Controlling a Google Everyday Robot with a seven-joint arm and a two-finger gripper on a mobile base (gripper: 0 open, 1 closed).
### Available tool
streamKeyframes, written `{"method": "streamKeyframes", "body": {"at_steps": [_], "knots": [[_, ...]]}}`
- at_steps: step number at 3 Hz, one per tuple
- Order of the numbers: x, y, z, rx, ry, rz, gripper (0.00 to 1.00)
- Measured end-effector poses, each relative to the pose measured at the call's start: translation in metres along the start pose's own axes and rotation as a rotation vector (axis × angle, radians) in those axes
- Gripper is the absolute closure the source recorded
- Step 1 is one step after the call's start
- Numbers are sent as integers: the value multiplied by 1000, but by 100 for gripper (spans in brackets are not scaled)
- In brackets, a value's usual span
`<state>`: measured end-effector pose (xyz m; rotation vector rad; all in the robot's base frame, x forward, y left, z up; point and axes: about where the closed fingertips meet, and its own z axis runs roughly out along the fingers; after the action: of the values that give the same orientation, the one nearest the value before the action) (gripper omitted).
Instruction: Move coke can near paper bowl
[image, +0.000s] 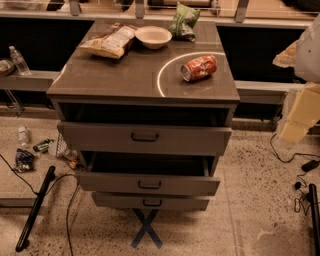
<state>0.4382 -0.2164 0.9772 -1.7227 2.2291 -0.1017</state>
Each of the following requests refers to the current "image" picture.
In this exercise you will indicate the plastic bottle on floor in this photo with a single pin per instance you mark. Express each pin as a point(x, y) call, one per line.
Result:
point(23, 136)

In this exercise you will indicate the grey drawer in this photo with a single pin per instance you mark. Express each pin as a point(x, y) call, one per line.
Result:
point(118, 200)
point(148, 139)
point(149, 174)

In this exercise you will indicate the top grey drawer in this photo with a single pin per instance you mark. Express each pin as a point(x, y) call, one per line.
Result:
point(148, 139)

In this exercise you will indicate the dark snack bag on floor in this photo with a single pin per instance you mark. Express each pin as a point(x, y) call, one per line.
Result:
point(24, 160)

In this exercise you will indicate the black bar right floor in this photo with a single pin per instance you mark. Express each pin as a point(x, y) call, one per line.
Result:
point(315, 216)

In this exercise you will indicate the black power adapter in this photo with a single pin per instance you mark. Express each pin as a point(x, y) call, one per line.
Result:
point(311, 165)

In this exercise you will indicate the white paper bowl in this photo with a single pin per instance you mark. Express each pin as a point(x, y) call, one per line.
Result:
point(153, 37)

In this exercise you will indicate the grey drawer cabinet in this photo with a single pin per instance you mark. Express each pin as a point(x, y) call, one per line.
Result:
point(145, 87)

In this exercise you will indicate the middle grey drawer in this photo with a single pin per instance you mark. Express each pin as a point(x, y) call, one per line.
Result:
point(149, 174)

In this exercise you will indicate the green chip bag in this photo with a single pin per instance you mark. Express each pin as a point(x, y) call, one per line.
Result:
point(183, 22)

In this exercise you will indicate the red coke can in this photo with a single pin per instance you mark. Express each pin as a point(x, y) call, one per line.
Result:
point(199, 68)

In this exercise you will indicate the small bowl on ledge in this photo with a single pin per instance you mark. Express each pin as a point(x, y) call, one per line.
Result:
point(6, 67)

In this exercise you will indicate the wire mesh basket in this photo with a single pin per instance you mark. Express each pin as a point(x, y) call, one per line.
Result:
point(62, 149)

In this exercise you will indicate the green can on floor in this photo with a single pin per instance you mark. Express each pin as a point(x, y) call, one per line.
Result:
point(43, 146)

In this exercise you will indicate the black bar left floor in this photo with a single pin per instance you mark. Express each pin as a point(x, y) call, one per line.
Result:
point(23, 239)

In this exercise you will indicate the black bar floor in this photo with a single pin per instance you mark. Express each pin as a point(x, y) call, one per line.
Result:
point(23, 239)
point(315, 216)

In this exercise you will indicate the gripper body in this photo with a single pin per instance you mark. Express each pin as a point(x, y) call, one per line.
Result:
point(308, 55)

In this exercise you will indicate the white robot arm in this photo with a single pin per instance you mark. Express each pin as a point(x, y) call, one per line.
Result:
point(307, 64)

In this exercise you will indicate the yellow white chip bag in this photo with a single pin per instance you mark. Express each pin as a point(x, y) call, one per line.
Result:
point(113, 43)

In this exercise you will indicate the bottom grey drawer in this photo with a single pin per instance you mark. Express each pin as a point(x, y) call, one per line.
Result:
point(118, 200)

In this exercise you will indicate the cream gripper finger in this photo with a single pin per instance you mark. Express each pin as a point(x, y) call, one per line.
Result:
point(287, 58)

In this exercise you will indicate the clear plastic water bottle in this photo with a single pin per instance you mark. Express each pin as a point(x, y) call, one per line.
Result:
point(19, 61)

